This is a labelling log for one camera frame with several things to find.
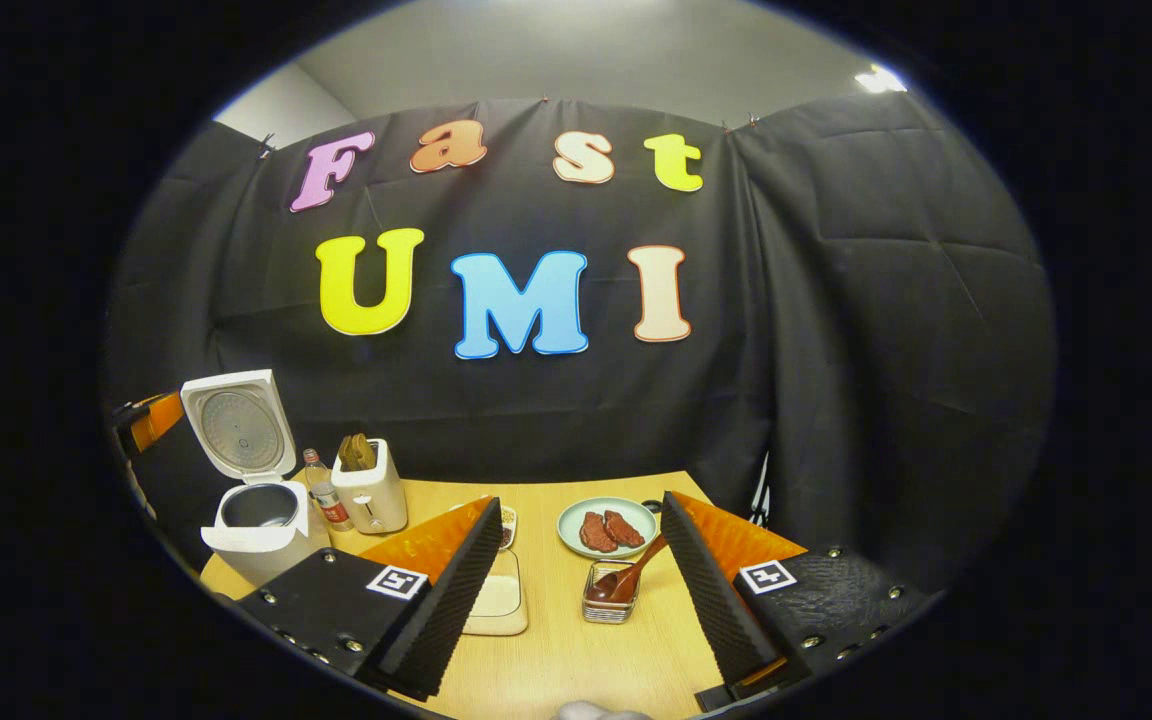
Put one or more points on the brown bread slice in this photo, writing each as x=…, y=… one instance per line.
x=347, y=455
x=366, y=452

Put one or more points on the white toaster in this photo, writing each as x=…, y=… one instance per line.
x=376, y=500

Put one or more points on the brown wooden spoon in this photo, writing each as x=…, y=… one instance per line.
x=621, y=580

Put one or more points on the white divided bean dish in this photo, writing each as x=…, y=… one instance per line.
x=508, y=525

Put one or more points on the black backdrop cloth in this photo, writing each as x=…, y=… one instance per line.
x=886, y=350

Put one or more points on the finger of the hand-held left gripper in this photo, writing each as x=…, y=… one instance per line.
x=156, y=415

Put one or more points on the white rice cooker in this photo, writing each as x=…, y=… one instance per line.
x=266, y=545

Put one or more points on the pale green plate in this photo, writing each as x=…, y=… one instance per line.
x=571, y=525

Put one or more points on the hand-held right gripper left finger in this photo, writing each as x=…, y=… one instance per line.
x=441, y=610

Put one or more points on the red meat slice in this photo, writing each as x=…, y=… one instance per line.
x=626, y=528
x=596, y=532

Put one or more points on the clear plastic bottle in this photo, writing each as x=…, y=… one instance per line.
x=326, y=500

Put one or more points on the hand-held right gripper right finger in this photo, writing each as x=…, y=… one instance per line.
x=716, y=600

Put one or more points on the clear chopstick holder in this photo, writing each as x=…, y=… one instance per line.
x=611, y=612

